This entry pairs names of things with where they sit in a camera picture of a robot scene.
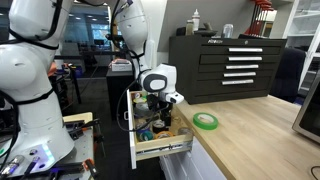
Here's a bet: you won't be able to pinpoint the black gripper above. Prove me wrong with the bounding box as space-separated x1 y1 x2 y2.
146 93 174 127

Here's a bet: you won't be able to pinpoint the orange tape roll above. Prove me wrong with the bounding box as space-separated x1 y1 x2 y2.
154 130 175 140

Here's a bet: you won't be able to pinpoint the black tape roll white core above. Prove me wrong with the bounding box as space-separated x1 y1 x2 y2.
152 119 167 131

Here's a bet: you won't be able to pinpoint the clear tape roll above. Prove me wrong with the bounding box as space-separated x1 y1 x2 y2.
177 126 194 137

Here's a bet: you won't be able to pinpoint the open wooden drawer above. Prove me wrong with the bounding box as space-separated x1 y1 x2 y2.
126 89 194 170

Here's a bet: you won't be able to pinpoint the green tape roll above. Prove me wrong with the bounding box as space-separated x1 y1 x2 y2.
192 112 220 131

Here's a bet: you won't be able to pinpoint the black tool chest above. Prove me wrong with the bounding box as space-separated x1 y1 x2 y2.
168 33 288 105

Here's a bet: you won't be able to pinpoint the black side cabinet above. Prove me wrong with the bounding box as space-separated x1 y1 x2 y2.
105 68 136 121

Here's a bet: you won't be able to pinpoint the black bowl item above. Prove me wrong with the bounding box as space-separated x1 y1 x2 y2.
194 22 218 38

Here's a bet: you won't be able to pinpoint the white squeeze bottle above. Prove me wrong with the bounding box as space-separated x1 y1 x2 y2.
191 8 201 33

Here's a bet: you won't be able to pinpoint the silver can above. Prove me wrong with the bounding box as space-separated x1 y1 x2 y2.
221 23 234 39

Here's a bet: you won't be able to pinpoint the black office chair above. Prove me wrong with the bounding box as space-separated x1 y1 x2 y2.
269 47 307 104

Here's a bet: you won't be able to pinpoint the red clamps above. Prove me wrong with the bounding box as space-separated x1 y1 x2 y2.
244 0 276 37

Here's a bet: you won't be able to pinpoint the white shelf unit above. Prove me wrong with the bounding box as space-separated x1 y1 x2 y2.
283 0 320 91

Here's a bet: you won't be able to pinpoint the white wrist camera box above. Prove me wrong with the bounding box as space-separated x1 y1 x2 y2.
165 91 185 105

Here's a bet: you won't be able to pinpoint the large light grey duct tape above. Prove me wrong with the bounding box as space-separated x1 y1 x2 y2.
134 101 150 118

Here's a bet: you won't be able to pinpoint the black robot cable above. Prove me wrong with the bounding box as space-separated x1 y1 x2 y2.
115 68 169 133

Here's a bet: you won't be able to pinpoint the silver tool chest handle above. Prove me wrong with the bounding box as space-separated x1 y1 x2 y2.
228 47 264 53
225 64 260 70
228 56 263 62
221 79 254 86
223 71 257 78

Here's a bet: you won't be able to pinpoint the wooden robot base plate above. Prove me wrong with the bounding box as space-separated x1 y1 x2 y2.
62 112 94 124

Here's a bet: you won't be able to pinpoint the thin black table cable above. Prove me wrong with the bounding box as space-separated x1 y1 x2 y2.
310 165 320 180

